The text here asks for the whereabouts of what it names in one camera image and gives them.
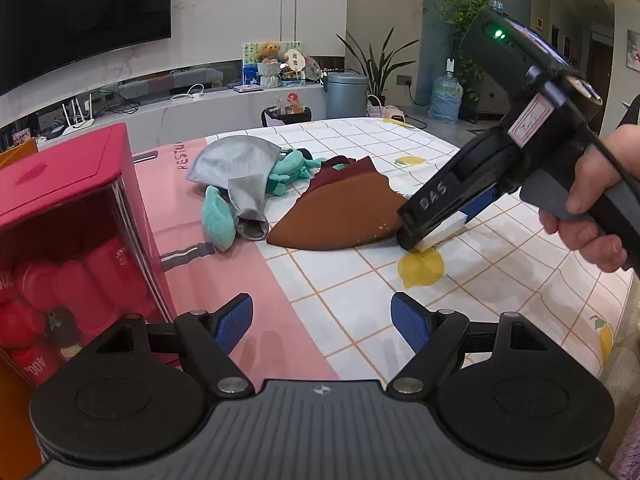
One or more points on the white wrapped bouquet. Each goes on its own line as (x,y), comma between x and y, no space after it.
(270,76)

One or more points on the green picture card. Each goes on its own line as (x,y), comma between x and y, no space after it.
(250,67)

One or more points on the teal sock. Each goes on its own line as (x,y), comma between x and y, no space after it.
(287,170)
(217,220)

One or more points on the red gift box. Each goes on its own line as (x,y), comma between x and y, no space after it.
(65,170)

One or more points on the grey cloth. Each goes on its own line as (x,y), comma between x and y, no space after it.
(235,165)

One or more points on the pink small heater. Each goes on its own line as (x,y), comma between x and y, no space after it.
(394,112)

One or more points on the blue water bottle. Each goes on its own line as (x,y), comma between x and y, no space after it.
(445,102)

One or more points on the potted long-leaf plant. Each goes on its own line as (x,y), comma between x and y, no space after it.
(375,67)

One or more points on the person's right hand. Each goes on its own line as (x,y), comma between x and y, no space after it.
(595,175)

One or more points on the black television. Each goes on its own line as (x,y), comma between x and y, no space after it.
(75,15)

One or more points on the brown cloth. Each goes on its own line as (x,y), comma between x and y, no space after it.
(340,215)

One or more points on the grey trash can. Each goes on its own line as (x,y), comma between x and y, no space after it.
(346,95)

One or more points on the brown teddy bear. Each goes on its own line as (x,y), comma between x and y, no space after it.
(268,52)

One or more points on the white router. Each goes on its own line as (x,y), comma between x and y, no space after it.
(80,122)

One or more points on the leafy green plant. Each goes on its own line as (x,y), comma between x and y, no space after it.
(467,20)

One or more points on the pink waste bin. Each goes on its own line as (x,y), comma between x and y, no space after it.
(285,116)

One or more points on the marble television console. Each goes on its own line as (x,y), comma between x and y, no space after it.
(165,120)

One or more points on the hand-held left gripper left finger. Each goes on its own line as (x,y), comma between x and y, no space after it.
(235,322)

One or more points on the lemon printed tablecloth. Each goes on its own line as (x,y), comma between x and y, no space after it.
(475,280)

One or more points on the red toy figure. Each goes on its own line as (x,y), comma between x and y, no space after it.
(75,280)

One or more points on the pink printed cloth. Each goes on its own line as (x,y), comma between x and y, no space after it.
(250,310)

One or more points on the maroon cloth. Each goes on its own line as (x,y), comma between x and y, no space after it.
(332,172)

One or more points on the framed wall picture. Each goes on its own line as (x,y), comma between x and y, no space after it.
(634,50)

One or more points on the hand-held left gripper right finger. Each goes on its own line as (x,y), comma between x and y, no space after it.
(407,325)

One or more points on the orange cardboard box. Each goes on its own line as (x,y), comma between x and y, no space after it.
(15,410)

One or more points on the round paper fan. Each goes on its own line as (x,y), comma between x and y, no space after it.
(295,60)

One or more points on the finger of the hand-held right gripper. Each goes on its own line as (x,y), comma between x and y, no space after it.
(480,205)
(435,200)

